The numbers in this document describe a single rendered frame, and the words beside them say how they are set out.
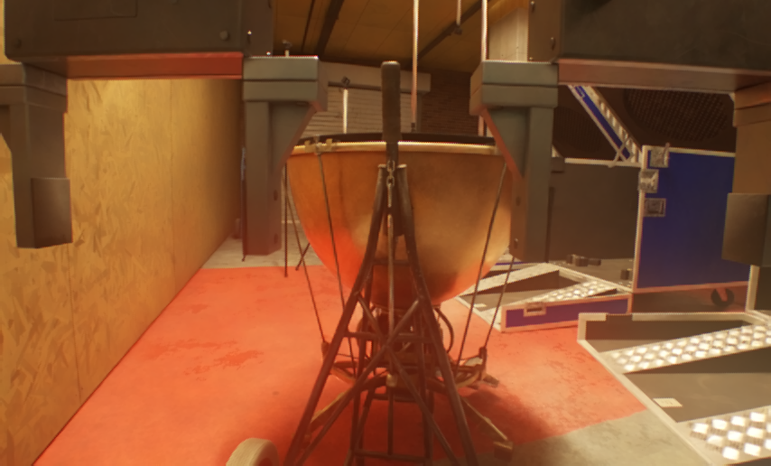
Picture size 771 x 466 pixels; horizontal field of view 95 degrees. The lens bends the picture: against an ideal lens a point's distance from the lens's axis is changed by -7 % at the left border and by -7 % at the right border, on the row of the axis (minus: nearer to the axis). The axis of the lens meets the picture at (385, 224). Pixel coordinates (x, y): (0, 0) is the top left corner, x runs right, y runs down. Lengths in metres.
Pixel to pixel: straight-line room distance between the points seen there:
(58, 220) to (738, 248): 0.40
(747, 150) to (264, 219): 0.28
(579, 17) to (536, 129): 0.06
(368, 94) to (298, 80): 7.64
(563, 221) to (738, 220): 2.89
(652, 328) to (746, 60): 1.95
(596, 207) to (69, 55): 3.27
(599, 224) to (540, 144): 3.17
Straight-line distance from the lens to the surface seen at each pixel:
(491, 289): 2.62
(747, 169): 0.30
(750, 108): 0.30
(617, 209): 3.49
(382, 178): 0.68
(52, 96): 0.30
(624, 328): 2.10
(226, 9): 0.22
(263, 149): 0.21
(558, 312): 2.16
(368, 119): 7.75
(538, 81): 0.21
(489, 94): 0.21
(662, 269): 2.57
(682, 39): 0.24
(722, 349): 1.98
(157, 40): 0.23
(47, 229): 0.28
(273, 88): 0.21
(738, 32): 0.26
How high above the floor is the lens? 0.69
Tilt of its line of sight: 5 degrees down
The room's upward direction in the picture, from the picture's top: 1 degrees clockwise
